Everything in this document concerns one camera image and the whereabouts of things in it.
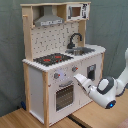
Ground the grey range hood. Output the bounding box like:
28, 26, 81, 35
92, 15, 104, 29
34, 5, 64, 27

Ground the black toy faucet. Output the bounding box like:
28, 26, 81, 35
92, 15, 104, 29
67, 33, 83, 49

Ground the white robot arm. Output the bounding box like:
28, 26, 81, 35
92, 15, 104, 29
74, 49, 128, 109

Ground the white oven door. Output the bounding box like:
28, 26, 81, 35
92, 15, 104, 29
48, 78, 80, 126

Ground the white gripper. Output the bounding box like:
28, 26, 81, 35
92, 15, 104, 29
74, 74, 93, 93

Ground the white cabinet door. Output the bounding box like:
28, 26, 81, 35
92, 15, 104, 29
79, 55, 102, 106

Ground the wooden toy kitchen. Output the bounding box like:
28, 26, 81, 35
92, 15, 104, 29
22, 2, 105, 127

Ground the grey toy sink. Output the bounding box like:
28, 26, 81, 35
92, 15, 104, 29
66, 47, 94, 56

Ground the black toy stovetop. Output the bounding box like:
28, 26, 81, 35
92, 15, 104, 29
34, 53, 71, 66

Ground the toy microwave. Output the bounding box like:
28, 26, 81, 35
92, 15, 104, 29
67, 3, 89, 21

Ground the right oven knob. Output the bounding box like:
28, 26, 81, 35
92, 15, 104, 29
72, 66, 78, 72

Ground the oven knob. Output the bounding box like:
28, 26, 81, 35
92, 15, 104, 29
72, 66, 78, 72
54, 73, 60, 79

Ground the left oven knob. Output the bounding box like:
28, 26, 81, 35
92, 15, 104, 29
54, 73, 60, 79

